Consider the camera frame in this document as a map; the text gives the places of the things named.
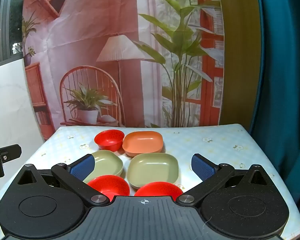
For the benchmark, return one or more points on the red round bowl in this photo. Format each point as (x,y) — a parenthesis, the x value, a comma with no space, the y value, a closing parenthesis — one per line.
(109,140)
(157,190)
(110,185)

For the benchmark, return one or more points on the dark window frame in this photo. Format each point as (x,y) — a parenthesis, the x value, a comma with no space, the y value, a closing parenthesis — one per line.
(5,17)

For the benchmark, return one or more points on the orange square plate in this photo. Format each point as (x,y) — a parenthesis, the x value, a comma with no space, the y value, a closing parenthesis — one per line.
(142,143)

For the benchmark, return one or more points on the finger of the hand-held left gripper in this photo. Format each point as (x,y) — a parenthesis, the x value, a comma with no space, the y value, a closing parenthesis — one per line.
(10,151)

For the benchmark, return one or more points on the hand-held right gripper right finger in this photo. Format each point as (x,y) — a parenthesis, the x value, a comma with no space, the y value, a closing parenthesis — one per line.
(203,167)

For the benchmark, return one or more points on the printed room backdrop cloth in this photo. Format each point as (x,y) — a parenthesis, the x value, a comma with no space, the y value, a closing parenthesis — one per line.
(90,30)

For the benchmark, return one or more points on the floral checked tablecloth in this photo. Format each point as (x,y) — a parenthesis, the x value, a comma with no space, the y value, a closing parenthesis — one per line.
(215,142)

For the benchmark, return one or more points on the olive cloth panel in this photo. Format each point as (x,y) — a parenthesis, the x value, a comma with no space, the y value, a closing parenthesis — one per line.
(240,55)

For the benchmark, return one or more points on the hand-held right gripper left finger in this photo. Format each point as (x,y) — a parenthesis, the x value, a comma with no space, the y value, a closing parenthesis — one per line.
(83,168)

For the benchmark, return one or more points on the teal curtain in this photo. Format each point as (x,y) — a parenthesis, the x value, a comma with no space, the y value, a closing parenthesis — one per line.
(285,80)

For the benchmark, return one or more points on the green square plate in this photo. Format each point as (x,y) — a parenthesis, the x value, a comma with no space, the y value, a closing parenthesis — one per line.
(152,171)
(107,165)

